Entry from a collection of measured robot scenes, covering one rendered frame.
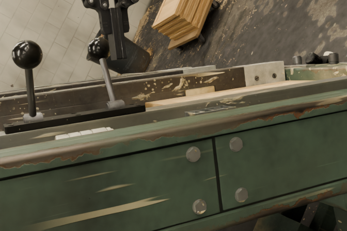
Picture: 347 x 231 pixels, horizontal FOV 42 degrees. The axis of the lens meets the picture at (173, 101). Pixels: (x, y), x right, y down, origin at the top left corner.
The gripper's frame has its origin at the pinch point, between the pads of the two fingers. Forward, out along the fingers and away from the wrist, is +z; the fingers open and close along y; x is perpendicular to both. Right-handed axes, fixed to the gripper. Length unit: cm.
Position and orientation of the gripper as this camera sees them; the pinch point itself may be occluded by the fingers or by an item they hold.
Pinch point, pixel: (115, 34)
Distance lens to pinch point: 63.9
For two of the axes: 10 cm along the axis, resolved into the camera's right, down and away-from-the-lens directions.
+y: 9.1, -1.5, 3.8
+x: -3.9, -0.4, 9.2
